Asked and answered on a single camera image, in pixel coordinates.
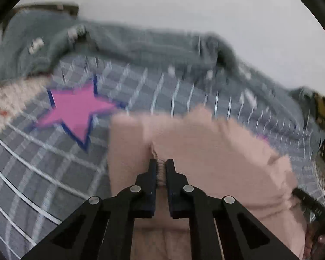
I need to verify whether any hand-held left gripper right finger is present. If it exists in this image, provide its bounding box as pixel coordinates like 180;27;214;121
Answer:
166;158;300;260

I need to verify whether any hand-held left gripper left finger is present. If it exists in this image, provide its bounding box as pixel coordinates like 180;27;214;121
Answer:
22;158;158;260

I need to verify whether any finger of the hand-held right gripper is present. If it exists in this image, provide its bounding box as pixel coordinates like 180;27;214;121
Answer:
292;188;325;220

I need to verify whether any pink knit sweater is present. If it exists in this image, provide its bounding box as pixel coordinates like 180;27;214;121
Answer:
108;107;308;260

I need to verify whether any person's right hand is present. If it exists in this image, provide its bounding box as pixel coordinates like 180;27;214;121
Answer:
305;222;325;260

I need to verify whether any grey checked star bed sheet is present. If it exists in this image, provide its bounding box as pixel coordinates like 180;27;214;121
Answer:
0;57;325;260

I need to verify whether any grey-green fleece blanket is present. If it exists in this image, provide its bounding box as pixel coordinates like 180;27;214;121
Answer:
0;8;323;109

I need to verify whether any white floral cloth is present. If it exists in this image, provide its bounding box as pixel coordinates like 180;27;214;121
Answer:
0;77;52;142

